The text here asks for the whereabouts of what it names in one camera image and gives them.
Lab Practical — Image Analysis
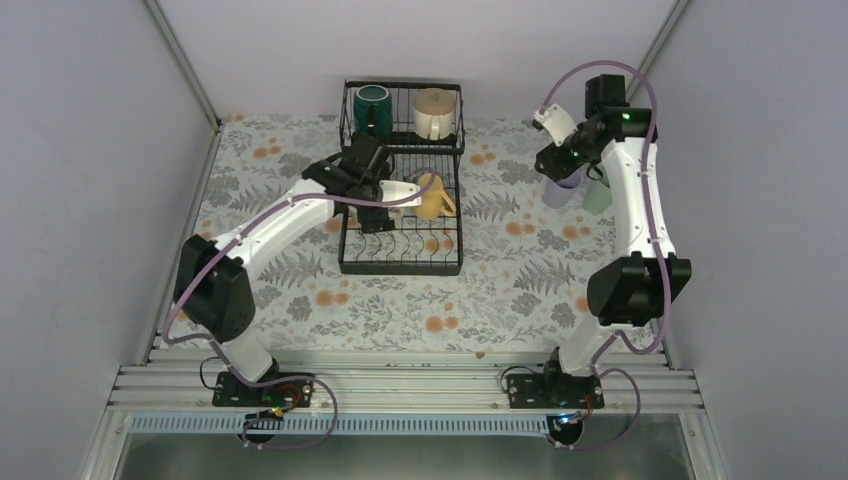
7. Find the lavender plastic cup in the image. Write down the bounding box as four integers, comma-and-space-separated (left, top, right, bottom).
542, 171, 583, 209

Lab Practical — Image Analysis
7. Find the light green plastic cup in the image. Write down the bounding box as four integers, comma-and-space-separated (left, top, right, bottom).
582, 175, 612, 215

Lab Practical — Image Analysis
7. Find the yellow mug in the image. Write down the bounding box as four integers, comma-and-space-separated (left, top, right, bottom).
413, 173, 458, 221

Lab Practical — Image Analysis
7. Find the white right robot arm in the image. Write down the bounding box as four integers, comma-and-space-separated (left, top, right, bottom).
533, 74, 692, 407

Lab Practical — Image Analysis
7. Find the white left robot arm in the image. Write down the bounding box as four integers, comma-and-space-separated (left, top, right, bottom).
161, 134, 421, 405

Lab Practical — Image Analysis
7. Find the cream mug on upper rack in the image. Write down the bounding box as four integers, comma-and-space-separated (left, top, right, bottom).
413, 88, 457, 141

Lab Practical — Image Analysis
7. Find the dark teal mug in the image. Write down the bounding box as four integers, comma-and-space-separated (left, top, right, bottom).
353, 84, 393, 140

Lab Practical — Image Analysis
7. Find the floral table mat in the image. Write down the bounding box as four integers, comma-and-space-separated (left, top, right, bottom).
173, 112, 657, 354

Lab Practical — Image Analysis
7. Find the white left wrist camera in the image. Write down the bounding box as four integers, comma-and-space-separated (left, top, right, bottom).
378, 180, 423, 208

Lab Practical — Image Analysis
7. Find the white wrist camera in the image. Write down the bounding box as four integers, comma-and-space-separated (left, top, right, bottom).
532, 103, 577, 147
378, 180, 423, 208

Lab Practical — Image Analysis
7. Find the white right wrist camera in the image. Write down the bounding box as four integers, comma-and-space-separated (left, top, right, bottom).
532, 103, 577, 147

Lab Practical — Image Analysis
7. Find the black wire dish rack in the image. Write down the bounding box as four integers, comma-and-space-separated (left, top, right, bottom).
338, 79, 465, 276

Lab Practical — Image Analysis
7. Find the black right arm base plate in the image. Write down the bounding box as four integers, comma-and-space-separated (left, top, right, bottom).
506, 373, 605, 410

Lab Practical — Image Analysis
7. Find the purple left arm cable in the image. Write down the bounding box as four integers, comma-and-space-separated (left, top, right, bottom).
160, 166, 439, 453

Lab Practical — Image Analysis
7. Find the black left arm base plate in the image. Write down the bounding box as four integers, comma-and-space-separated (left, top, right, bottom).
211, 372, 315, 409

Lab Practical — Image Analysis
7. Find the aluminium front rail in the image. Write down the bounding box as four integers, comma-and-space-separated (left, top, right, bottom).
82, 348, 726, 479

